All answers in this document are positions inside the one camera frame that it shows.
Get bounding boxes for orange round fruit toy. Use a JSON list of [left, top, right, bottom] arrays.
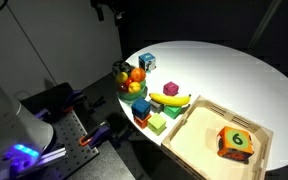
[[130, 67, 147, 84]]

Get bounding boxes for yellow lemon toy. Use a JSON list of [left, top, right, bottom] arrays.
[[115, 71, 129, 85]]

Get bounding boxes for black white checkered cube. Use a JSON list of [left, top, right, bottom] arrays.
[[111, 59, 132, 77]]

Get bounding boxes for pink cube block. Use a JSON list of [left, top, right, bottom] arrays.
[[162, 81, 180, 97]]

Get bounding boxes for blue block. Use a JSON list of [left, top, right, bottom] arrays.
[[131, 97, 152, 121]]

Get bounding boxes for black clamp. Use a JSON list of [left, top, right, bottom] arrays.
[[86, 95, 107, 112], [116, 127, 136, 142]]

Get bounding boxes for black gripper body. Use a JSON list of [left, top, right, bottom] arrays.
[[89, 0, 119, 8]]

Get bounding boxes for green plastic bowl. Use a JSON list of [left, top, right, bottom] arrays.
[[116, 79, 149, 101]]

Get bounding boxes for orange block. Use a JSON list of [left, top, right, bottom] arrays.
[[133, 113, 153, 130]]

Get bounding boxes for orange plush number cube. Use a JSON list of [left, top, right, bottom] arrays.
[[216, 125, 255, 165]]

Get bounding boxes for dark green block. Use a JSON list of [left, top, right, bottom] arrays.
[[163, 103, 184, 120]]

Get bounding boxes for wooden tray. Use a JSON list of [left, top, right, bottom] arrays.
[[160, 95, 275, 180]]

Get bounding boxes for dark red fruit toy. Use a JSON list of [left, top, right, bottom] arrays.
[[117, 83, 129, 94]]

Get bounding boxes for lime green block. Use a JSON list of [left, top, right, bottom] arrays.
[[146, 113, 168, 137]]

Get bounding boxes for blue printed plush cube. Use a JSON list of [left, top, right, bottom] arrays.
[[138, 52, 157, 73]]

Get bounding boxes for black perforated mounting board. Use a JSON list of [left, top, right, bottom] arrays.
[[17, 109, 100, 180]]

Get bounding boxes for yellow orange fruit toy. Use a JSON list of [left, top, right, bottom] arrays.
[[127, 81, 142, 94]]

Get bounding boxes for yellow toy banana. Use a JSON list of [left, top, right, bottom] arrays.
[[148, 92, 192, 108]]

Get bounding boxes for purple clamp orange tips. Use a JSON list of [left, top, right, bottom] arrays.
[[78, 121, 112, 148], [61, 89, 87, 113]]

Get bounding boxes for aluminium rail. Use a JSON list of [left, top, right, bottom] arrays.
[[37, 146, 68, 166]]

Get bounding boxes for grey block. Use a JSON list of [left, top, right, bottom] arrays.
[[149, 99, 165, 115]]

